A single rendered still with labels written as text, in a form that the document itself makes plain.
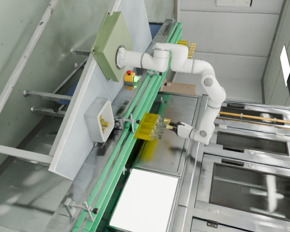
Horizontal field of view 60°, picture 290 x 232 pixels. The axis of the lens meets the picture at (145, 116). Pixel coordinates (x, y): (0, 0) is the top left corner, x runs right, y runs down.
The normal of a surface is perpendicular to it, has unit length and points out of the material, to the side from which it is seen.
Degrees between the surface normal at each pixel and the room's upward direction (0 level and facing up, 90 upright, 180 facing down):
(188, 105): 90
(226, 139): 90
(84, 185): 90
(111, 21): 90
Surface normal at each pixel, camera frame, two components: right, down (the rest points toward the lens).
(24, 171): -0.07, -0.75
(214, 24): -0.29, 0.64
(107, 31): -0.18, -0.43
